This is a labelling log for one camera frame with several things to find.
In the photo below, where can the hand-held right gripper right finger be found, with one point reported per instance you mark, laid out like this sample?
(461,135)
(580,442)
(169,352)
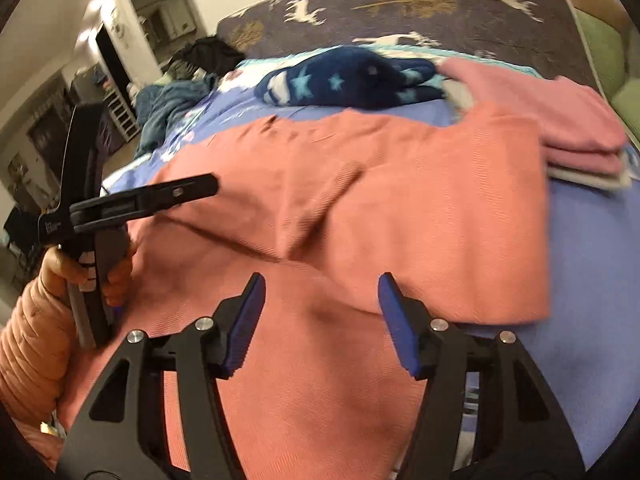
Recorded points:
(400,325)

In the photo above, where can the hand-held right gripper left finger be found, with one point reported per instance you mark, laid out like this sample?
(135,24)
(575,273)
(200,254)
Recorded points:
(245,325)

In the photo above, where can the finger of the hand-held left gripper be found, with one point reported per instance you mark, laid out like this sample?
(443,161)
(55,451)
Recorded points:
(150,197)

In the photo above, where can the salmon knit cloth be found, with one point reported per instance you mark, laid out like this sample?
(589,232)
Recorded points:
(400,200)

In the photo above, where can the person's left forearm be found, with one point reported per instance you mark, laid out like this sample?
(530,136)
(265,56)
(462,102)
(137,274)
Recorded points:
(30,345)

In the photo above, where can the dark clothes pile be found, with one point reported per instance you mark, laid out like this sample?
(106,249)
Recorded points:
(210,55)

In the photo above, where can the person's left hand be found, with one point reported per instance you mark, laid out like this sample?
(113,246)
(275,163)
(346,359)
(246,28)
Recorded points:
(120,280)

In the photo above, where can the white shelf rack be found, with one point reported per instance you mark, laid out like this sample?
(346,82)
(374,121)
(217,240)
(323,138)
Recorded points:
(124,112)

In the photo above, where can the dark cabinet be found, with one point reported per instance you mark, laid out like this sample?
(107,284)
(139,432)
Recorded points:
(87,90)

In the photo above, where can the teal fleece blanket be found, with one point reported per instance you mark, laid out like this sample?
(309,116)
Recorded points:
(167,107)

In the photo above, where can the printed blue blanket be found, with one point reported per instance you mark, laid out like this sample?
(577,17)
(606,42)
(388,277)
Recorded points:
(590,285)

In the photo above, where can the navy star-patterned garment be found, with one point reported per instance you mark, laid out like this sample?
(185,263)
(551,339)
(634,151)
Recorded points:
(345,77)

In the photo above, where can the folded grey cloth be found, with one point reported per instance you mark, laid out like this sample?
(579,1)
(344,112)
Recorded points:
(595,177)

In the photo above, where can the folded pink cloth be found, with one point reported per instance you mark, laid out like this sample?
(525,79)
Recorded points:
(550,110)

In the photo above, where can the dark deer-print bedspread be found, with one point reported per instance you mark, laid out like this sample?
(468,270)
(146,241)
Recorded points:
(435,15)

